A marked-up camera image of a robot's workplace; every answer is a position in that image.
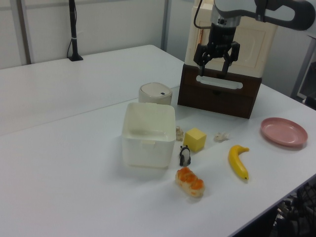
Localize white open plastic box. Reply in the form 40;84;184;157
120;102;176;170

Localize small beige figurine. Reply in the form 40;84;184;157
175;125;184;142

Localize orange topped toy bread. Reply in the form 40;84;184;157
175;166;206;198

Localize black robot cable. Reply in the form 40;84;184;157
193;0;213;30

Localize yellow cube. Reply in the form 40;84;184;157
183;127;207;152

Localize brown wooden drawer box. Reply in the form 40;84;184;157
177;63;262;120

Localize cream toy cabinet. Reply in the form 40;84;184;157
184;0;278;79

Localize yellow toy banana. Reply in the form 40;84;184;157
228;144;250;184

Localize small cream lidded bin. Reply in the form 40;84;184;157
138;82;173;106

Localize black pole stand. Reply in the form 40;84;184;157
68;0;84;62

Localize white crumpled toy piece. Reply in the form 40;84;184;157
213;131;230;143

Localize thin black pole cable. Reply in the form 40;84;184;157
67;37;75;59

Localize grey metal frame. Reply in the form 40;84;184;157
291;32;316;111

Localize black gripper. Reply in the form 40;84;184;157
193;23;241;79

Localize black white panda figurine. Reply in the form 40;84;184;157
179;145;192;167

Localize pink plate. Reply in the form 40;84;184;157
260;117;309;148

